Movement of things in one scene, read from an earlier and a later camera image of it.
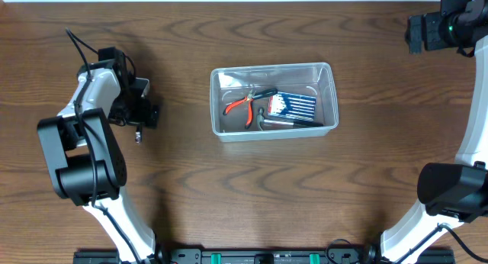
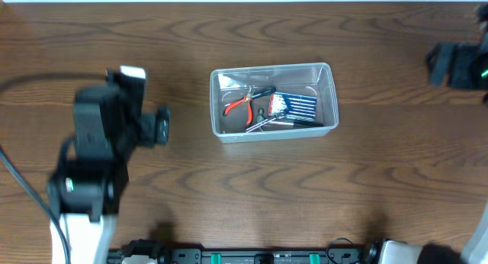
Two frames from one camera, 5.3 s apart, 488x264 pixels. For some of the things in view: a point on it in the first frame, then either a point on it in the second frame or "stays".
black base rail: [264, 256] stays
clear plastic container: [273, 101] stays
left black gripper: [151, 116] to [149, 128]
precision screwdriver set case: [292, 106] stays
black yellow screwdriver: [268, 92] stays
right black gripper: [414, 33] to [441, 64]
